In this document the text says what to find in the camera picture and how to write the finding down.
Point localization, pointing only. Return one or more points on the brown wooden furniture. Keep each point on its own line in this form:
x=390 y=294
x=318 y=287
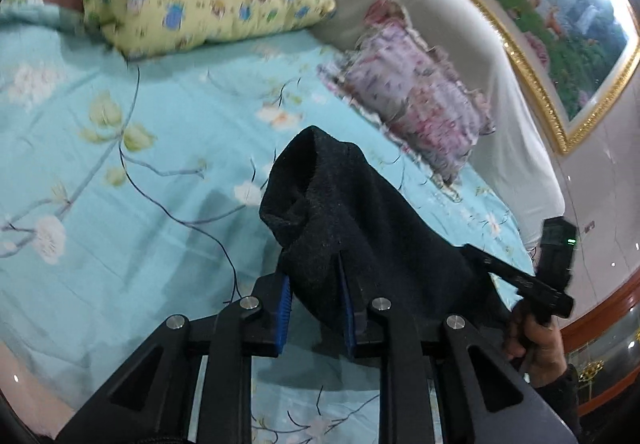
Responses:
x=605 y=334

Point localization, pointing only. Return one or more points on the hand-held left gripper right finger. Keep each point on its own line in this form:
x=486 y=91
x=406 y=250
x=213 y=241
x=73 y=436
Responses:
x=348 y=319

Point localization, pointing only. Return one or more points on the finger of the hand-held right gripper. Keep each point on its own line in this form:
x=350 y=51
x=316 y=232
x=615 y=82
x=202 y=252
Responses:
x=515 y=276

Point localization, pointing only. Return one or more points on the floral ruffled pillow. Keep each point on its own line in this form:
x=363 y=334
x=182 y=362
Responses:
x=410 y=98

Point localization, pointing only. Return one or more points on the person's right hand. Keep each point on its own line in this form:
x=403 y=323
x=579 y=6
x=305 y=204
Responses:
x=540 y=344

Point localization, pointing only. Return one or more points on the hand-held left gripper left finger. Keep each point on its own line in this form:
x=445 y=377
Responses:
x=284 y=309

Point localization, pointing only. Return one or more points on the person's right forearm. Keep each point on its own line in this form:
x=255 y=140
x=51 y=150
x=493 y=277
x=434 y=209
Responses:
x=562 y=399

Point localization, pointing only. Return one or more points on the white padded headboard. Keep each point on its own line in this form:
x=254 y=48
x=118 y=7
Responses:
x=450 y=23

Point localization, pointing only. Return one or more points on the black pants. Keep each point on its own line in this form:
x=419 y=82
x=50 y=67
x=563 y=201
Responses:
x=365 y=224

